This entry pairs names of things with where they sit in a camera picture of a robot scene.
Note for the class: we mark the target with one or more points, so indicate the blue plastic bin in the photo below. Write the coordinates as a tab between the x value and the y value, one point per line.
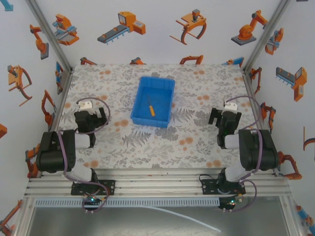
141	115

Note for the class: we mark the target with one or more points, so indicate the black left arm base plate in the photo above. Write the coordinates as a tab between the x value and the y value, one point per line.
108	187

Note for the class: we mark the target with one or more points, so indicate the thin white plastic strip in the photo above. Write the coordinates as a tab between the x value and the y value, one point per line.
187	218

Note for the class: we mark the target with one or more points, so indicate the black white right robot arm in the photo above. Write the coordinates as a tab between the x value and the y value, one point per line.
256	152

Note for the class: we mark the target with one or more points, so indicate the circuit board with led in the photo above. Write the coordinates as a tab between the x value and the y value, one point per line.
230	203
91	200

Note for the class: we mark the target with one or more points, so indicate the floral patterned table mat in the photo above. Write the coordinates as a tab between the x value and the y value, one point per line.
192	142

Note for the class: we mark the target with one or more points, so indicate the aluminium front frame rails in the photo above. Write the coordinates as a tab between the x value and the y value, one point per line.
157	183

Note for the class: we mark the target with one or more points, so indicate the aluminium table side rail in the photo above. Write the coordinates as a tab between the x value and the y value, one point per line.
62	98
253	98

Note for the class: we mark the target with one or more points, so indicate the left circuit board with LED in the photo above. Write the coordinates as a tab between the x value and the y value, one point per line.
91	200

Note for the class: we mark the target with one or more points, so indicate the aluminium slanted frame post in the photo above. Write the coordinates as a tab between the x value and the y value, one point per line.
265	32
49	32

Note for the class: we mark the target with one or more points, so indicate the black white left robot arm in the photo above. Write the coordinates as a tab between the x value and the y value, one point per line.
55	152

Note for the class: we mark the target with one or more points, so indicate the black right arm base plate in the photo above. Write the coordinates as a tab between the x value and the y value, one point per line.
209	186

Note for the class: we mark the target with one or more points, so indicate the right circuit board with LED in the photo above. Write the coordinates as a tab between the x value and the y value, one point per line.
230	203

